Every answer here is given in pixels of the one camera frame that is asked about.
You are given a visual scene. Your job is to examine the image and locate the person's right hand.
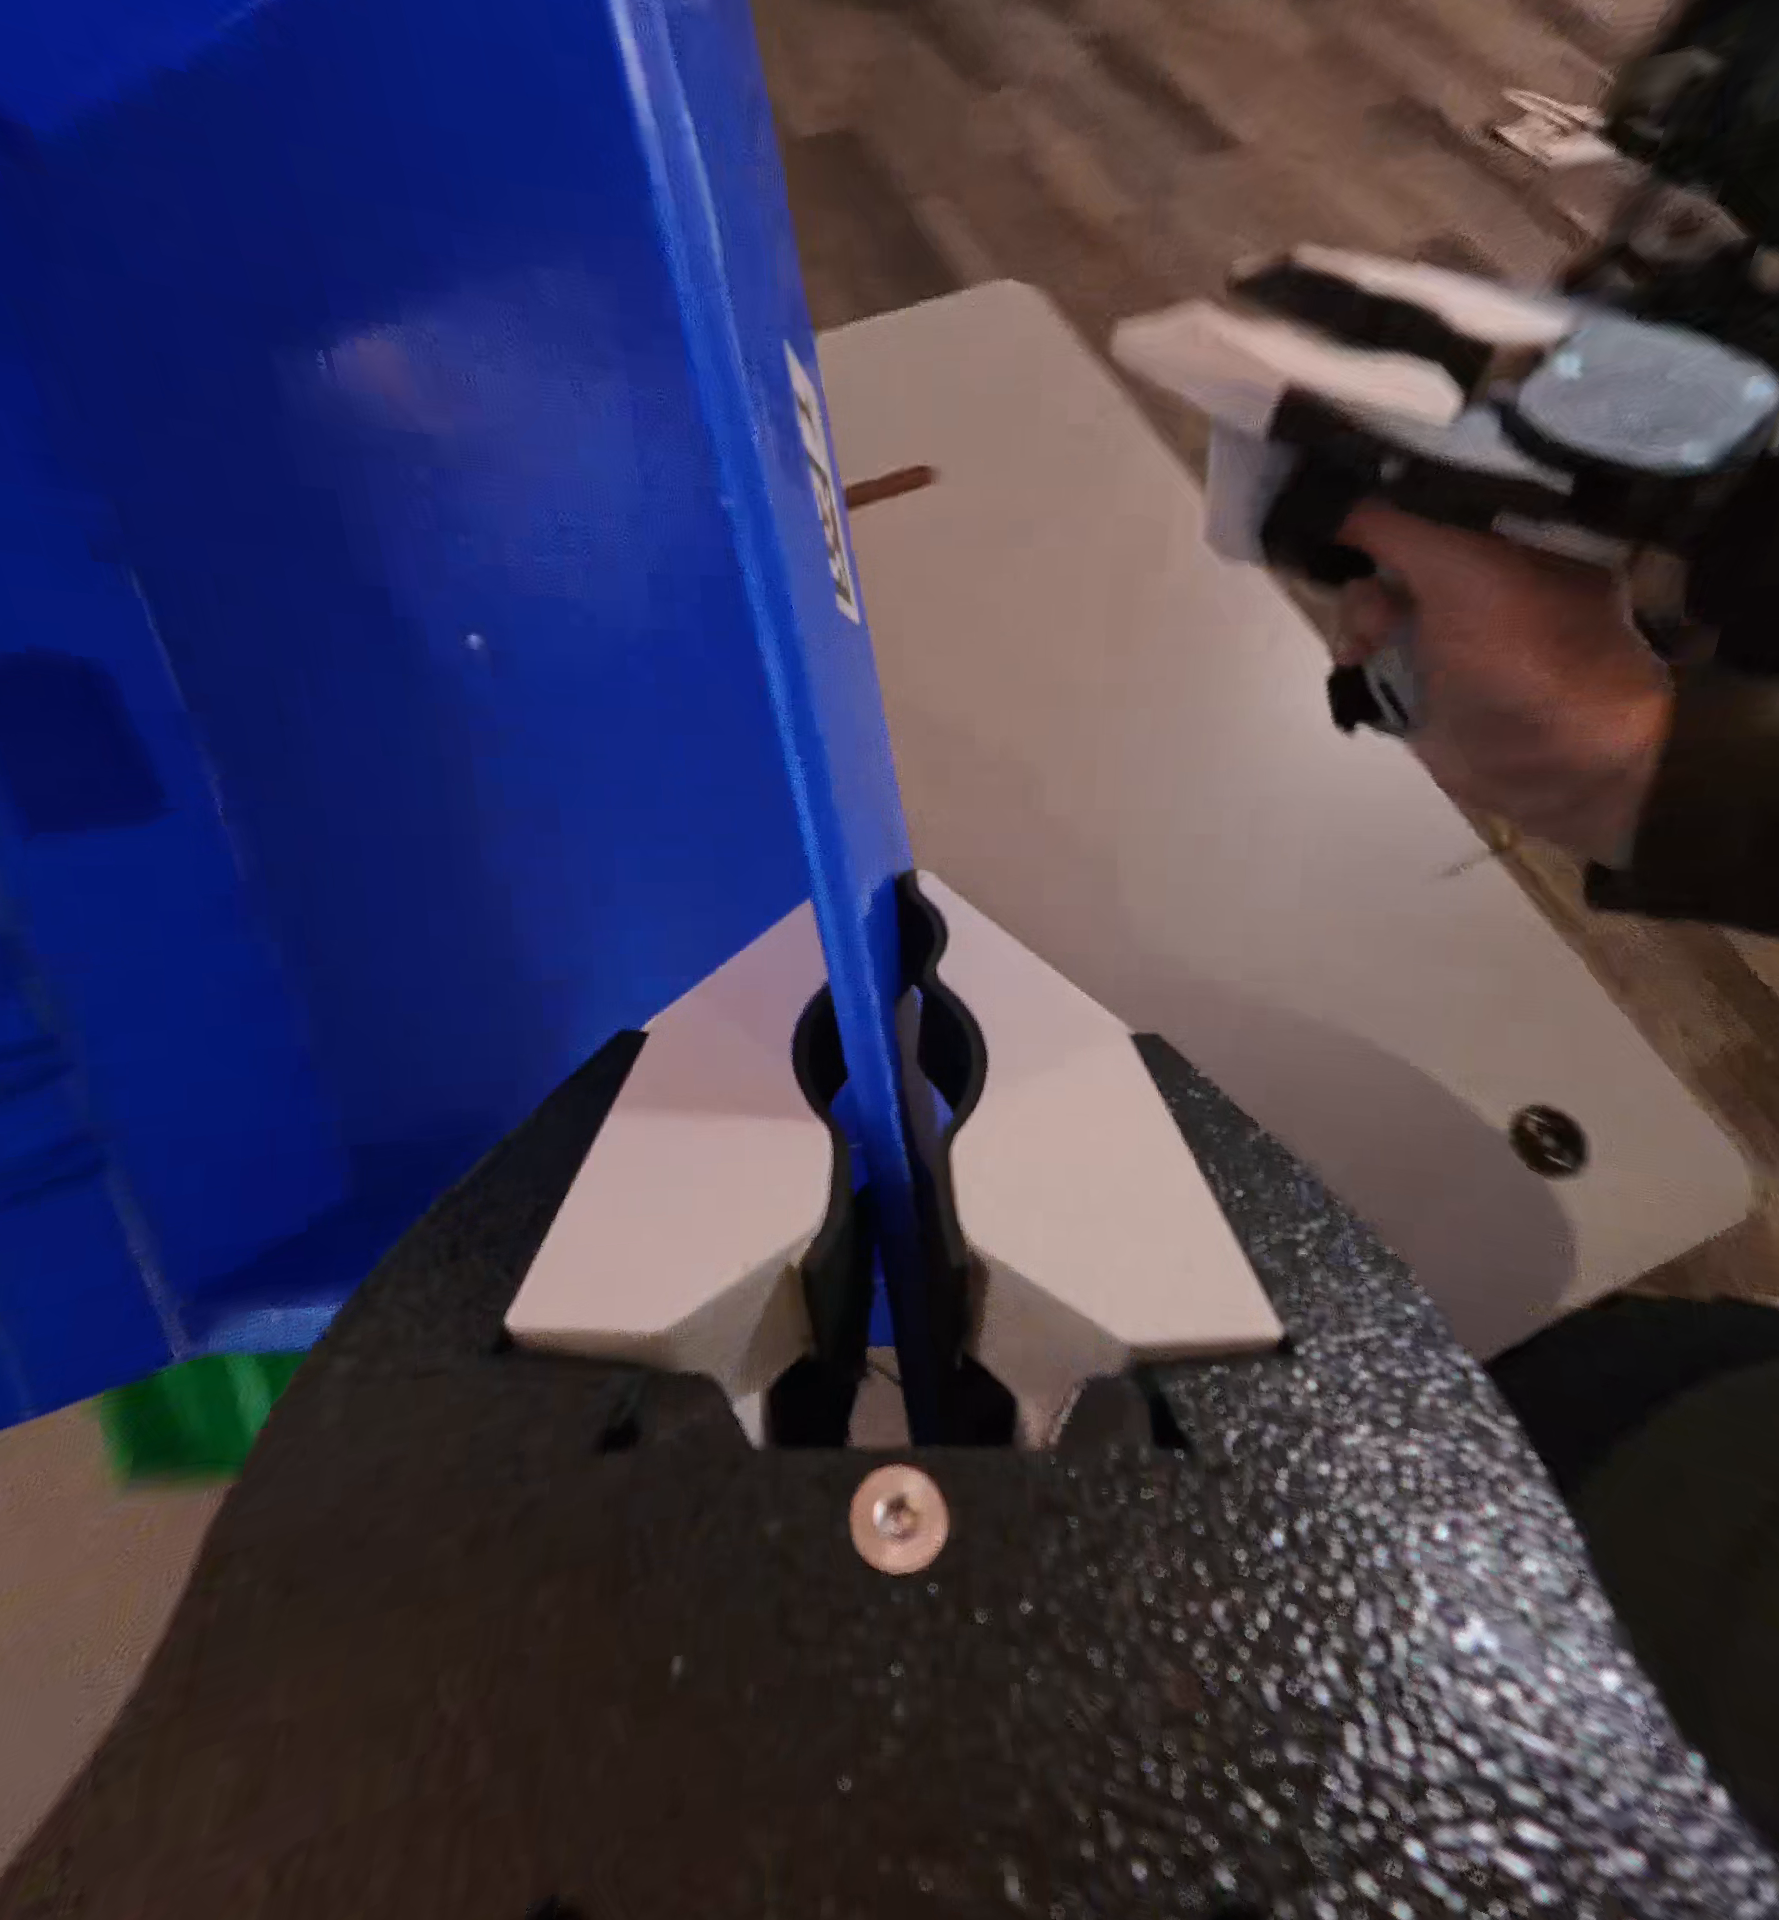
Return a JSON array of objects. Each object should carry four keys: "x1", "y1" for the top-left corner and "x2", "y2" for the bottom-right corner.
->
[{"x1": 1334, "y1": 496, "x2": 1677, "y2": 873}]

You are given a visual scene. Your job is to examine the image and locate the green plastic bin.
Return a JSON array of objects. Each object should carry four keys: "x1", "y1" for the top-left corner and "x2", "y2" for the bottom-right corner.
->
[{"x1": 100, "y1": 1350, "x2": 312, "y2": 1482}]

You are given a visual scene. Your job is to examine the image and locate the white paper scrap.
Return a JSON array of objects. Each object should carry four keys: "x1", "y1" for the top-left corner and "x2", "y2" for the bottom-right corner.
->
[{"x1": 1495, "y1": 91, "x2": 1625, "y2": 166}]

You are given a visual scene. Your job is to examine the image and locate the blue plastic bin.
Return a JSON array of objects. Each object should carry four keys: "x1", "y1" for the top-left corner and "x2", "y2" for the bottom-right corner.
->
[{"x1": 0, "y1": 0, "x2": 937, "y2": 1465}]

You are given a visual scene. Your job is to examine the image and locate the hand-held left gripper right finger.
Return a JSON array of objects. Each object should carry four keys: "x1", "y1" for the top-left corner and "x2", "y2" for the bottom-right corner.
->
[{"x1": 907, "y1": 877, "x2": 1286, "y2": 1442}]

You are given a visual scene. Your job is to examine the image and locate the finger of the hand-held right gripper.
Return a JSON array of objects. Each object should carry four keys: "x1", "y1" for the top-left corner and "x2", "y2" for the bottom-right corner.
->
[
  {"x1": 1226, "y1": 248, "x2": 1580, "y2": 370},
  {"x1": 1109, "y1": 301, "x2": 1475, "y2": 454}
]

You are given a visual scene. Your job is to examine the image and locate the person's right forearm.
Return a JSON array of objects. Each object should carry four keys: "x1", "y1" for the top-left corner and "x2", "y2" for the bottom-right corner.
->
[{"x1": 1580, "y1": 646, "x2": 1779, "y2": 957}]

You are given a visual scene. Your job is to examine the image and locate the white desk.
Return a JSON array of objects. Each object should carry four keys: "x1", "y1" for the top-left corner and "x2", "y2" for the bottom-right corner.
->
[{"x1": 0, "y1": 281, "x2": 1753, "y2": 1920}]

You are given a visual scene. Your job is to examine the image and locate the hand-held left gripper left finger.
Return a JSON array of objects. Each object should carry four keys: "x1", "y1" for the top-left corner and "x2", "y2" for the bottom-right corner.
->
[{"x1": 506, "y1": 879, "x2": 884, "y2": 1442}]

